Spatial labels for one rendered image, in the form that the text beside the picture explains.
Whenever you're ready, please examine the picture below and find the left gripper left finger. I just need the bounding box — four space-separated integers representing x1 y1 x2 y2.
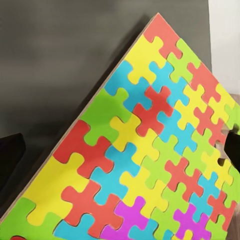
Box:
0 133 26 193

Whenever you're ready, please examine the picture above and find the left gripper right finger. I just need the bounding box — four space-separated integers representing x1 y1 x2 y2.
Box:
224 133 240 173

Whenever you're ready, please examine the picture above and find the jigsaw puzzle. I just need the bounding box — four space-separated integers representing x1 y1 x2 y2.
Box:
0 13 240 240

